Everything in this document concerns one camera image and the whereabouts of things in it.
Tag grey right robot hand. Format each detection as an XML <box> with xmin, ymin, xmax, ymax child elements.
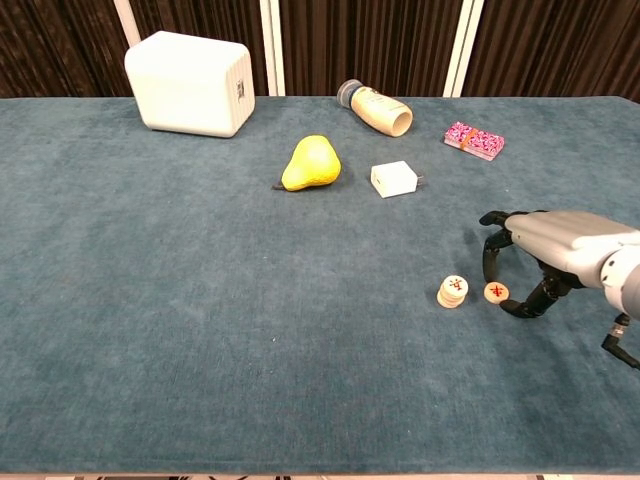
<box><xmin>479</xmin><ymin>209</ymin><xmax>640</xmax><ymax>319</ymax></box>

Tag pink patterned card deck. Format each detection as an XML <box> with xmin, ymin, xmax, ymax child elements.
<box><xmin>443</xmin><ymin>121</ymin><xmax>506</xmax><ymax>162</ymax></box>

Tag beige squeeze sauce bottle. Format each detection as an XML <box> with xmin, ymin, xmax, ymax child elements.
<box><xmin>335</xmin><ymin>78</ymin><xmax>415</xmax><ymax>139</ymax></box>

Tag yellow pear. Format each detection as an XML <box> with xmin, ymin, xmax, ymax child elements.
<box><xmin>270</xmin><ymin>134</ymin><xmax>343</xmax><ymax>193</ymax></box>

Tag white rounded plastic box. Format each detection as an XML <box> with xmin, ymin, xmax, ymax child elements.
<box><xmin>123</xmin><ymin>29</ymin><xmax>256</xmax><ymax>139</ymax></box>

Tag teal velvet tablecloth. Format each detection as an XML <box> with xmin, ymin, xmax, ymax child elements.
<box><xmin>0</xmin><ymin>94</ymin><xmax>640</xmax><ymax>476</ymax></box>

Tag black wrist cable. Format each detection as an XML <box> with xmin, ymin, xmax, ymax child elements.
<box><xmin>601</xmin><ymin>313</ymin><xmax>640</xmax><ymax>371</ymax></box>

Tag white cube wall charger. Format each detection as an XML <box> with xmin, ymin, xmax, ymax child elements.
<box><xmin>370</xmin><ymin>160</ymin><xmax>426</xmax><ymax>200</ymax></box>

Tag white partition frame post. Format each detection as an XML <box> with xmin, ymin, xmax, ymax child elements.
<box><xmin>112</xmin><ymin>0</ymin><xmax>141</xmax><ymax>47</ymax></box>
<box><xmin>442</xmin><ymin>0</ymin><xmax>485</xmax><ymax>98</ymax></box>
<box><xmin>259</xmin><ymin>0</ymin><xmax>286</xmax><ymax>97</ymax></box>

